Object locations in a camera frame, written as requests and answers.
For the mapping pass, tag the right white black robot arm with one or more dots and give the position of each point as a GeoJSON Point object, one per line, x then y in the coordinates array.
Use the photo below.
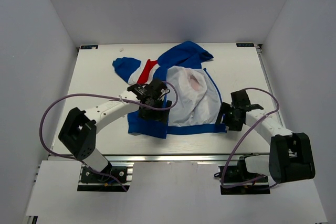
{"type": "Point", "coordinates": [290, 156]}

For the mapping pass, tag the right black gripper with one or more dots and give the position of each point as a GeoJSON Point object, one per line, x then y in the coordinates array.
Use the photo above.
{"type": "Point", "coordinates": [225, 108]}

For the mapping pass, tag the left blue table sticker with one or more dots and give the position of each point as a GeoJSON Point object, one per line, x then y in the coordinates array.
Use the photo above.
{"type": "Point", "coordinates": [88, 47]}

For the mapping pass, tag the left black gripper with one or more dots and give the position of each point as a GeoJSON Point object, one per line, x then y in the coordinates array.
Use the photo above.
{"type": "Point", "coordinates": [160, 115]}

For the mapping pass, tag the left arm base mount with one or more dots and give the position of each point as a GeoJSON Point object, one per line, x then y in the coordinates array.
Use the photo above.
{"type": "Point", "coordinates": [92, 182]}

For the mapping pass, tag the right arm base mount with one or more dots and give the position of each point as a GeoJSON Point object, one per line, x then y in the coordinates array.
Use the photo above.
{"type": "Point", "coordinates": [236, 177]}

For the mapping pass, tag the right blue table sticker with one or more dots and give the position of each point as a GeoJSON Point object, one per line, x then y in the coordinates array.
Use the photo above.
{"type": "Point", "coordinates": [245, 44]}

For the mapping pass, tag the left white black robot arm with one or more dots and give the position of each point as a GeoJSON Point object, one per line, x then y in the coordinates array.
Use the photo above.
{"type": "Point", "coordinates": [79, 130]}

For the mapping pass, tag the blue table sticker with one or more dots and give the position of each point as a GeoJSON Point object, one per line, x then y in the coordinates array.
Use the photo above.
{"type": "Point", "coordinates": [88, 47]}
{"type": "Point", "coordinates": [245, 44]}

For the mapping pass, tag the blue white red jacket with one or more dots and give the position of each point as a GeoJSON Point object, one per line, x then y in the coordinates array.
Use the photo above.
{"type": "Point", "coordinates": [197, 96]}

